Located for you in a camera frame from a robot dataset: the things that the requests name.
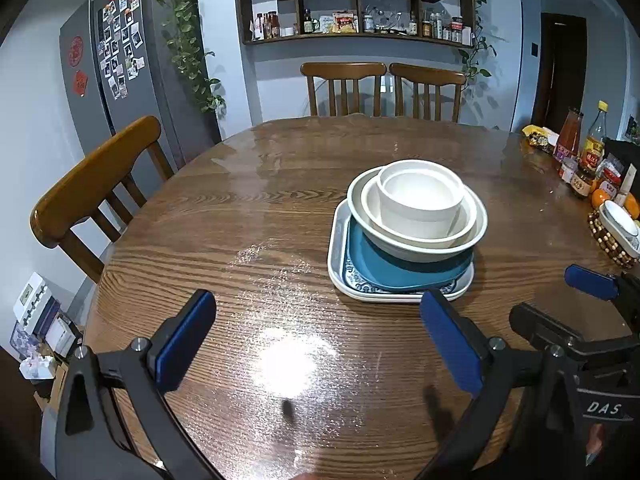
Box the wooden wall shelf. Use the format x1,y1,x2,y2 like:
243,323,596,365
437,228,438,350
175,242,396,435
232,0,476,50

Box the pile of floor boxes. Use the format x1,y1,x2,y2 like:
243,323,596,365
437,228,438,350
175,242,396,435
10,305,83,396

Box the white box with green label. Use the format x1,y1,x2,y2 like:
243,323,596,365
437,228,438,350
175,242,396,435
14,272,53,321

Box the blue-patterned rectangular dish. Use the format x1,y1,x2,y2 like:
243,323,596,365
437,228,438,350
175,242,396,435
597,210,640,258

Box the blue-rimmed white bowl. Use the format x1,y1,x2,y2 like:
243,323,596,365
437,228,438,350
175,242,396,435
599,200,640,238

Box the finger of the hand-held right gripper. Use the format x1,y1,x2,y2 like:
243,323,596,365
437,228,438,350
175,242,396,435
509,302,640,357
564,264,640,332

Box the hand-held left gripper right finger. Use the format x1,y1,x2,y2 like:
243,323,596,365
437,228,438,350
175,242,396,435
415,289,581,480

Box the dark brown door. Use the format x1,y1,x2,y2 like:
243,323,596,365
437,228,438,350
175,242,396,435
531,12,588,133

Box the yellow-capped vinegar bottle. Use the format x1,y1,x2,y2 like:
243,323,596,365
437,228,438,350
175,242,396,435
580,101,610,173

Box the brown sauce jar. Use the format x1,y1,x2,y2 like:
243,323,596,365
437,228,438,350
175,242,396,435
571,167,596,198

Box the medium white bowl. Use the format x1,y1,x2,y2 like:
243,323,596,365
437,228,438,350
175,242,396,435
361,172,478,248

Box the beaded wooden trivet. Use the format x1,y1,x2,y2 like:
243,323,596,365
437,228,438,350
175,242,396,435
587,210,638,268

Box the large blue-patterned square plate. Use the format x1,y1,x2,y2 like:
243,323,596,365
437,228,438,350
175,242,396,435
327,197,475,305

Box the grey refrigerator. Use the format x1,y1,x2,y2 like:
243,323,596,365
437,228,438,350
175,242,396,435
59,0,223,171

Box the large white bowl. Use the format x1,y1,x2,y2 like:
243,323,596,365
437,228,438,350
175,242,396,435
346,165,488,263

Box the hanging green vine plant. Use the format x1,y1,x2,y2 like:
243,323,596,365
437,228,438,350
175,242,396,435
457,0,506,81
147,0,226,116

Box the person's right hand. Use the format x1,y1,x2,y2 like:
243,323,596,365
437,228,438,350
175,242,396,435
582,422,608,465

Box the row of shelf bottles and jars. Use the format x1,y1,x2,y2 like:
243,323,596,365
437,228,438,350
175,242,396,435
250,7,473,46

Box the red-lidded chili jar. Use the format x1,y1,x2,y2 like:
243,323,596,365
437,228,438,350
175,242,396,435
597,167,623,193

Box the wooden chair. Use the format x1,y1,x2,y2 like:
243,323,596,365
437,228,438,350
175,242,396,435
300,62,387,117
389,62,467,122
30,115,176,285

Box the silver foil packet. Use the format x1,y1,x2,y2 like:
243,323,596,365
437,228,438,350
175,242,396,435
595,157,623,181

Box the white straight-sided bowl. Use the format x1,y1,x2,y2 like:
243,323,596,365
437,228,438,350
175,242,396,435
376,159,467,240

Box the cluster of fridge photo magnets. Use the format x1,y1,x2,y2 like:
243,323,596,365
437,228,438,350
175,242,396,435
97,0,147,101

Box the yellow snack packet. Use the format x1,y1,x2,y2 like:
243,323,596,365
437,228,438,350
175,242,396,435
522,125,560,153

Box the white tube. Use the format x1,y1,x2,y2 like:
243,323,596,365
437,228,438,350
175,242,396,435
617,162,638,196

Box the red sauce bottle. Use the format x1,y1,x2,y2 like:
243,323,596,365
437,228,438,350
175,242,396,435
554,107,585,163

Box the black bag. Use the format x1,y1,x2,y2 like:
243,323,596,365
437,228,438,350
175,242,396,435
605,137,640,171

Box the teal square dish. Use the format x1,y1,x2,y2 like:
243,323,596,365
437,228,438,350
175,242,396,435
346,217,475,294

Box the small blue-patterned square plate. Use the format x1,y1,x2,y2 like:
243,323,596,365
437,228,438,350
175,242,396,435
336,205,468,298

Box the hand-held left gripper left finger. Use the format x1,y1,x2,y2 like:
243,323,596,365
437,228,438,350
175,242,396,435
54,289,231,480

